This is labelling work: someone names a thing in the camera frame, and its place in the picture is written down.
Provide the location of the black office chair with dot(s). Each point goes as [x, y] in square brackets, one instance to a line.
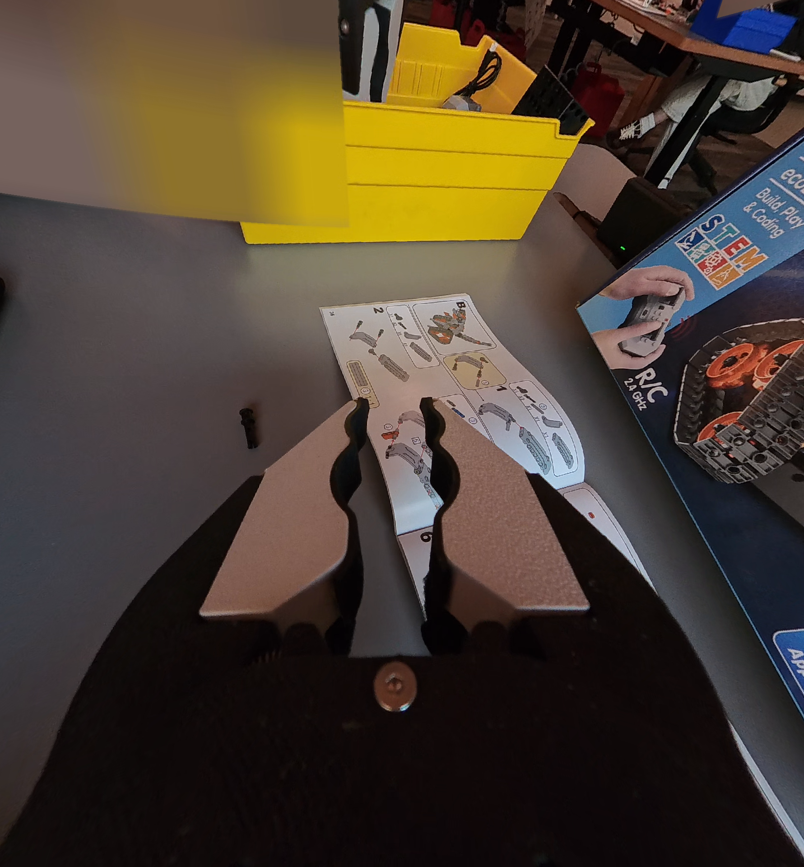
[754, 115]

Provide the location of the grey desk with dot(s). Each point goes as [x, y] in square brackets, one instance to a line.
[138, 305]

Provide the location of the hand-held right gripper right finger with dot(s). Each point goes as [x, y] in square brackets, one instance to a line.
[510, 542]

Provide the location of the long wooden table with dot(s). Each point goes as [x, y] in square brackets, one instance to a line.
[652, 20]

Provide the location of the black power brick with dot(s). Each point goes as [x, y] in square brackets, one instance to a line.
[639, 217]

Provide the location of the assembly instruction booklet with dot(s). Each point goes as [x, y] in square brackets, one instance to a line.
[351, 342]

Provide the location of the robot kit box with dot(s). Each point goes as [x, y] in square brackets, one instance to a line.
[747, 542]

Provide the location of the blue plastic bin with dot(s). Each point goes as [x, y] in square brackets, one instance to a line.
[747, 27]

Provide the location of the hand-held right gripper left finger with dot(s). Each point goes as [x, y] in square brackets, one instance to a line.
[286, 542]

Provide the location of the black connector pin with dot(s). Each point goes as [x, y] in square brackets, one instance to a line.
[248, 427]

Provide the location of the grey motor block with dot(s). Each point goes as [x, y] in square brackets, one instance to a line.
[463, 103]

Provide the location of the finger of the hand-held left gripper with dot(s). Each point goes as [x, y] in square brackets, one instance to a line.
[381, 54]

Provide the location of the black perforated plate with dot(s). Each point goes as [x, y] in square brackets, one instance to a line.
[551, 101]

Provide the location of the yellow plastic bin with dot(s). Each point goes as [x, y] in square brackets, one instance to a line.
[442, 189]

